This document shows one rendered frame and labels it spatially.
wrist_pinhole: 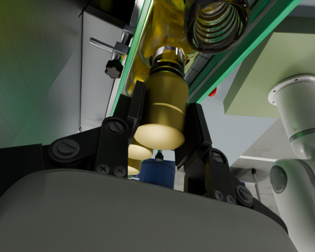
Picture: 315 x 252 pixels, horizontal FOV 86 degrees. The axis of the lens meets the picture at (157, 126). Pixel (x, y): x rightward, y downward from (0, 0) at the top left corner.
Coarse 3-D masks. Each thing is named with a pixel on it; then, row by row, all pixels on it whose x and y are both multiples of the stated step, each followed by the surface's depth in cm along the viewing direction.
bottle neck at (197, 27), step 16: (192, 0) 8; (208, 0) 7; (224, 0) 7; (240, 0) 7; (192, 16) 8; (208, 16) 10; (224, 16) 9; (240, 16) 7; (192, 32) 8; (208, 32) 9; (224, 32) 9; (240, 32) 8; (208, 48) 9; (224, 48) 9
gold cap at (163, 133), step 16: (144, 80) 12; (160, 80) 11; (176, 80) 11; (160, 96) 10; (176, 96) 11; (144, 112) 10; (160, 112) 10; (176, 112) 10; (144, 128) 10; (160, 128) 10; (176, 128) 10; (144, 144) 12; (160, 144) 11; (176, 144) 11
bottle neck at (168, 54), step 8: (160, 48) 14; (168, 48) 14; (176, 48) 14; (160, 56) 13; (168, 56) 13; (176, 56) 13; (184, 56) 14; (152, 64) 14; (160, 64) 13; (168, 64) 13; (176, 64) 13; (184, 64) 15; (152, 72) 13; (176, 72) 12
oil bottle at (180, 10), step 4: (164, 0) 13; (168, 0) 12; (172, 0) 12; (176, 0) 12; (180, 0) 11; (184, 0) 11; (168, 4) 12; (172, 4) 12; (176, 4) 12; (180, 4) 12; (184, 4) 12; (212, 4) 14; (172, 8) 12; (176, 8) 12; (180, 8) 12; (176, 12) 13; (180, 12) 12
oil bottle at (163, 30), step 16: (160, 0) 14; (160, 16) 13; (176, 16) 14; (144, 32) 15; (160, 32) 14; (176, 32) 14; (144, 48) 15; (192, 48) 14; (144, 64) 17; (192, 64) 16
